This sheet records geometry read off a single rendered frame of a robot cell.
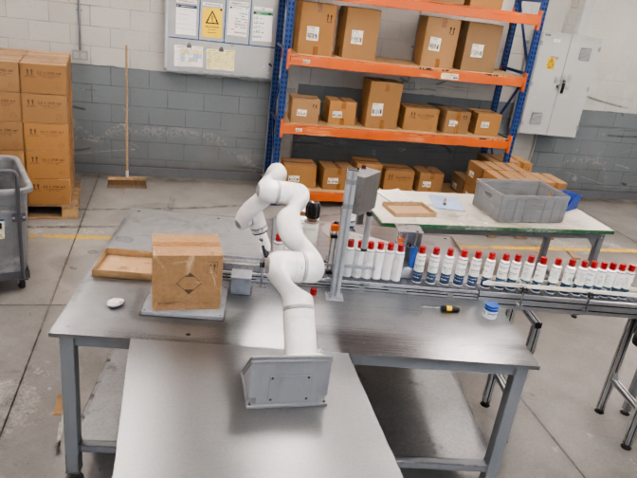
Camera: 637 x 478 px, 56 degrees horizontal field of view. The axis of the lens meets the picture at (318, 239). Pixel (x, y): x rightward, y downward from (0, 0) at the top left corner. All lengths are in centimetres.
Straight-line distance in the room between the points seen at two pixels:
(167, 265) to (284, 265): 62
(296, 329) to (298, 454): 44
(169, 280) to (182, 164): 468
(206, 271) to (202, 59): 449
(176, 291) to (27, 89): 337
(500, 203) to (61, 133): 375
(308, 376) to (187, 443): 47
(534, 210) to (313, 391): 296
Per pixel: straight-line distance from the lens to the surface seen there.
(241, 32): 696
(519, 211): 476
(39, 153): 589
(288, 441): 216
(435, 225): 439
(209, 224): 379
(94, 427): 317
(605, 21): 872
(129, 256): 333
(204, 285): 275
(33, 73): 574
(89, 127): 729
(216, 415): 224
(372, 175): 286
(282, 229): 243
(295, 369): 220
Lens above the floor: 225
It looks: 22 degrees down
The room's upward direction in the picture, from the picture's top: 7 degrees clockwise
